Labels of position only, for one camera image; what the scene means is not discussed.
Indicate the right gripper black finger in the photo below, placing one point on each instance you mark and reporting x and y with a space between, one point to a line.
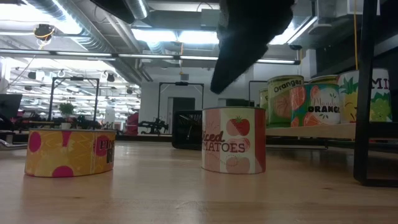
233 62

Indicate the tall green oranges can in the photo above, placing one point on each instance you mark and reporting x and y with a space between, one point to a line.
280 102

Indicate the white red diced tomatoes can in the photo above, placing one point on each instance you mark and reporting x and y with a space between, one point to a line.
233 146

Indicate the short teal mandarin oranges can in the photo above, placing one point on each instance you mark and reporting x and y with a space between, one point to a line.
317 109

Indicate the white mixed fruit can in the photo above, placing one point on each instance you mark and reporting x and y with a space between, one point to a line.
348 99

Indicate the short yellow pineapple rings can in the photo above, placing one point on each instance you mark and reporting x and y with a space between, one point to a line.
68 155

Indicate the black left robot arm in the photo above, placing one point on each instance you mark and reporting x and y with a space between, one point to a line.
115 9

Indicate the black background robot arm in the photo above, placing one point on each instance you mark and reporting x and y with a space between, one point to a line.
155 126

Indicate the long ceiling light strip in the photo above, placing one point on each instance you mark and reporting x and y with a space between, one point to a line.
146 56

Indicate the red rounded background object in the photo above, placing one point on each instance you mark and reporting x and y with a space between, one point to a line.
133 124

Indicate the green potted plant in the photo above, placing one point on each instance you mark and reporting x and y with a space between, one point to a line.
66 109

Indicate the dark monitor screen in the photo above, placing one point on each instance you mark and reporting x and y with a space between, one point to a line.
9 105

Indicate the silver metal kitchen utensil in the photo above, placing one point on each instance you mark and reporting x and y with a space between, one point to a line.
9 145

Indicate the black frame workstation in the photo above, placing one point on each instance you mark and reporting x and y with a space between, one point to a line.
76 78
182 83

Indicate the metal box grater black frame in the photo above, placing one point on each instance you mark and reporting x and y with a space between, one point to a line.
186 130

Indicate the wooden shelf with black frame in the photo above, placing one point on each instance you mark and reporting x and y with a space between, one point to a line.
311 131

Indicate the narrow silver ceiling duct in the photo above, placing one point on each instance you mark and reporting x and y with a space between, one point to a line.
136 7

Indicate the black aluminium rig frame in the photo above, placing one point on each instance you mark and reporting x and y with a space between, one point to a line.
149 137

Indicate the wide silver ceiling duct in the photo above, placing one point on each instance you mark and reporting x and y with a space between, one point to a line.
71 21

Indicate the black ceiling dome camera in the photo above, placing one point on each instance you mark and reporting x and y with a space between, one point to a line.
44 31

